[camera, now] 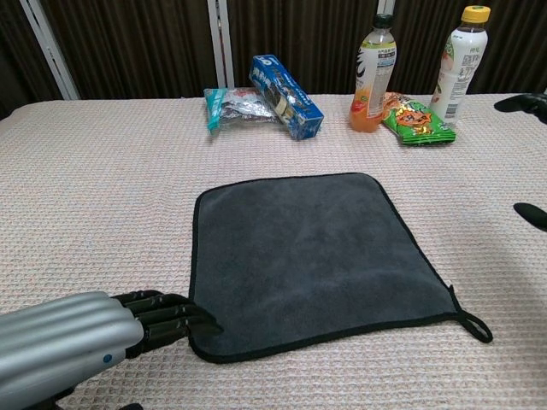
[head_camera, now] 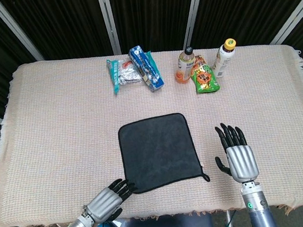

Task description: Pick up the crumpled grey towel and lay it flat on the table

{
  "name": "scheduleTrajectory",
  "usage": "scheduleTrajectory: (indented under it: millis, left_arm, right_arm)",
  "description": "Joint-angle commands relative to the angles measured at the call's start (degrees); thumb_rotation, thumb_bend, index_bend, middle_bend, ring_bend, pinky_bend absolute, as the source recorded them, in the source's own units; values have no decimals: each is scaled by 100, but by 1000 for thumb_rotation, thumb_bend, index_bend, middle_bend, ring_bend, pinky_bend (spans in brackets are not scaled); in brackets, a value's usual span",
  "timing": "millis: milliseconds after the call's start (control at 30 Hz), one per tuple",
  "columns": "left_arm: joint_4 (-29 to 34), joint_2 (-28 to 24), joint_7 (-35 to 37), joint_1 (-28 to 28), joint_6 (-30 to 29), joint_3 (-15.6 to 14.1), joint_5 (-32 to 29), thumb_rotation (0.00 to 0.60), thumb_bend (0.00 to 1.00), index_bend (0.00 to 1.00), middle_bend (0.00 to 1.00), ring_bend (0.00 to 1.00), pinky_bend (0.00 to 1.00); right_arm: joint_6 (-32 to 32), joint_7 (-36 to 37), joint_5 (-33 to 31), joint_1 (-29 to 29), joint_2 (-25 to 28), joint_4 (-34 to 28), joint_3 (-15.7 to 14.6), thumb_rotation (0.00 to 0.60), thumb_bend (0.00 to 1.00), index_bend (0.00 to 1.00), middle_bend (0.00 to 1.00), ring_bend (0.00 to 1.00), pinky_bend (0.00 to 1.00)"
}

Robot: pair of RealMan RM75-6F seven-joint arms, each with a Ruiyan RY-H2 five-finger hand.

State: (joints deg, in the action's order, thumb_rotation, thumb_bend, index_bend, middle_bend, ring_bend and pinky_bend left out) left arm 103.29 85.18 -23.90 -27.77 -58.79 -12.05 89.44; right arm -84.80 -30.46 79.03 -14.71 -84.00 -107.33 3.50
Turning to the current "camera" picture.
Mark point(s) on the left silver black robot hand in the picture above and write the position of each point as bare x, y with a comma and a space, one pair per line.
60, 337

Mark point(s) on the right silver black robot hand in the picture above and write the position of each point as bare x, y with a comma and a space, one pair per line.
530, 104

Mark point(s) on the grey and pink cloth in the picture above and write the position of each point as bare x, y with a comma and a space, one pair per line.
307, 256

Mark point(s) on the white bottle yellow cap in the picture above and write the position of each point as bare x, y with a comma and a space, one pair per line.
459, 68

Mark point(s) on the green orange snack bag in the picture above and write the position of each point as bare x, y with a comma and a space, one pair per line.
416, 121

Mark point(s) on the beige woven tablecloth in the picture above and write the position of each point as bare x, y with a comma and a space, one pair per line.
107, 192

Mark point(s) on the orange drink bottle black cap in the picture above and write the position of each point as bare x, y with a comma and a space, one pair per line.
372, 85

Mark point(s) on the blue cookie package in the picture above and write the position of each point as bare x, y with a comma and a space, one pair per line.
286, 98

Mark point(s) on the silver teal snack packet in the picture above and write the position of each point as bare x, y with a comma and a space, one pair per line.
233, 109

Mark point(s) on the dark pleated curtain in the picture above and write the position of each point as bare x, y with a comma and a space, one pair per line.
128, 42

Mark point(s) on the white metal partition post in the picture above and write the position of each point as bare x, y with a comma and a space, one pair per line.
220, 42
386, 6
49, 47

